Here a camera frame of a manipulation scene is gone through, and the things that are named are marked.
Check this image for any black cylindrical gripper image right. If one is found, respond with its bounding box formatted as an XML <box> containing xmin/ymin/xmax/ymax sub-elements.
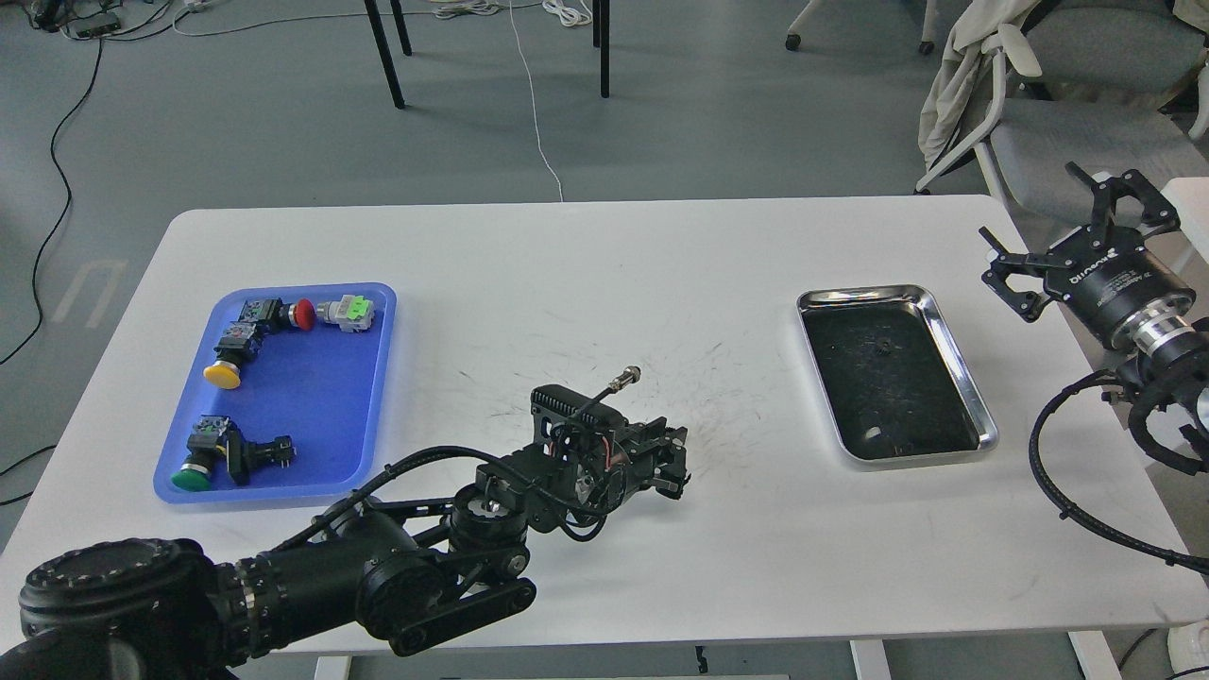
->
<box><xmin>979</xmin><ymin>161</ymin><xmax>1197</xmax><ymax>352</ymax></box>

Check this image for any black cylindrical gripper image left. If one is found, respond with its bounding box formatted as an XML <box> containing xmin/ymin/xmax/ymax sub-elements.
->
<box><xmin>567</xmin><ymin>421</ymin><xmax>690</xmax><ymax>514</ymax></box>

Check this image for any black robot arm image left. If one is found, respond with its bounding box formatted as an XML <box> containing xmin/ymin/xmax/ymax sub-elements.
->
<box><xmin>2</xmin><ymin>206</ymin><xmax>1070</xmax><ymax>679</ymax></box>

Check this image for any silver metal tray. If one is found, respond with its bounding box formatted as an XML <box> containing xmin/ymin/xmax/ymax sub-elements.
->
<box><xmin>797</xmin><ymin>284</ymin><xmax>1000</xmax><ymax>469</ymax></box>

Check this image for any blue plastic tray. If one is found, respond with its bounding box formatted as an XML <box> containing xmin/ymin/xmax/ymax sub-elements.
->
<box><xmin>154</xmin><ymin>282</ymin><xmax>398</xmax><ymax>505</ymax></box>

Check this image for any white side table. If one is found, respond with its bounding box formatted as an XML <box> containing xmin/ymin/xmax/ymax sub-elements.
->
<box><xmin>1161</xmin><ymin>177</ymin><xmax>1209</xmax><ymax>273</ymax></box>

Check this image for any grey office chair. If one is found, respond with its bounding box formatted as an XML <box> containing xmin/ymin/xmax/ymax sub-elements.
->
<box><xmin>916</xmin><ymin>1</ymin><xmax>1207</xmax><ymax>224</ymax></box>

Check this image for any beige jacket on chair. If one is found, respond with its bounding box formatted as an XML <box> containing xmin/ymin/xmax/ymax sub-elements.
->
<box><xmin>918</xmin><ymin>1</ymin><xmax>1039</xmax><ymax>168</ymax></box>

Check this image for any black table leg right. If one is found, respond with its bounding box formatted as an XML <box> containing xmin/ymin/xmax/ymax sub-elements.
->
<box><xmin>590</xmin><ymin>0</ymin><xmax>611</xmax><ymax>99</ymax></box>

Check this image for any black table leg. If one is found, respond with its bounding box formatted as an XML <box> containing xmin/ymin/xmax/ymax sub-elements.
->
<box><xmin>590</xmin><ymin>0</ymin><xmax>611</xmax><ymax>99</ymax></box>
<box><xmin>364</xmin><ymin>0</ymin><xmax>412</xmax><ymax>111</ymax></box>

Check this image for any black table leg left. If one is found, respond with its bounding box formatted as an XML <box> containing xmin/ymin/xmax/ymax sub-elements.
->
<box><xmin>364</xmin><ymin>0</ymin><xmax>412</xmax><ymax>111</ymax></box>

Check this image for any white cable on floor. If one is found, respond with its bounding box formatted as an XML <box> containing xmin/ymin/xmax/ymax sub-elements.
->
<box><xmin>508</xmin><ymin>0</ymin><xmax>565</xmax><ymax>203</ymax></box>

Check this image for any green grey switch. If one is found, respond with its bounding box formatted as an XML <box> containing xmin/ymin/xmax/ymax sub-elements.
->
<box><xmin>316</xmin><ymin>294</ymin><xmax>376</xmax><ymax>334</ymax></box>

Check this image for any red push button switch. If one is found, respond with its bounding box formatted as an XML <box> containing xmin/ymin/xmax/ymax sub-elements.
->
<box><xmin>236</xmin><ymin>296</ymin><xmax>316</xmax><ymax>334</ymax></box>

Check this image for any yellow push button switch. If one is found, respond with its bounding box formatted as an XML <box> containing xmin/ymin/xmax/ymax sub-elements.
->
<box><xmin>202</xmin><ymin>321</ymin><xmax>264</xmax><ymax>390</ymax></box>

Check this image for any green push button switch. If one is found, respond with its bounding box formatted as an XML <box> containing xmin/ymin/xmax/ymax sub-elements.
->
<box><xmin>170</xmin><ymin>415</ymin><xmax>233</xmax><ymax>492</ymax></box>

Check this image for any black cable on floor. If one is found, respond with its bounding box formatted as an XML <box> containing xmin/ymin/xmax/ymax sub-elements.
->
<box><xmin>0</xmin><ymin>34</ymin><xmax>103</xmax><ymax>364</ymax></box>

